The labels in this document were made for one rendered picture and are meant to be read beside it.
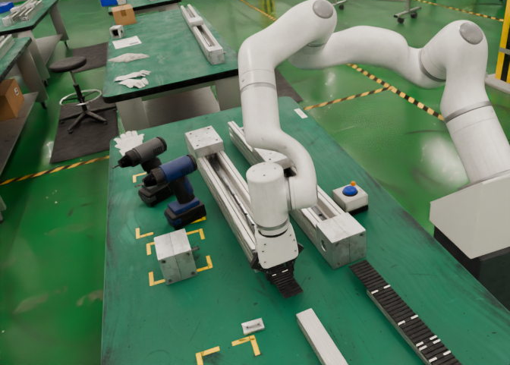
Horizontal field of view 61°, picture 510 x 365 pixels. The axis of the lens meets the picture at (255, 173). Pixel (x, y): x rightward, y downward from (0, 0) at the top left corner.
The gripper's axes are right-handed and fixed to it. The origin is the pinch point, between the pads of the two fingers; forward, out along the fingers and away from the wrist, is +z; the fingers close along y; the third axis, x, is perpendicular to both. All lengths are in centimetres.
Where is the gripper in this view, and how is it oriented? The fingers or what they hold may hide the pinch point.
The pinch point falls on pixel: (279, 272)
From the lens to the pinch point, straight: 115.8
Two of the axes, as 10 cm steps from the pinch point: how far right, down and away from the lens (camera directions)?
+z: 1.4, 8.4, 5.2
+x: -3.5, -4.5, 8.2
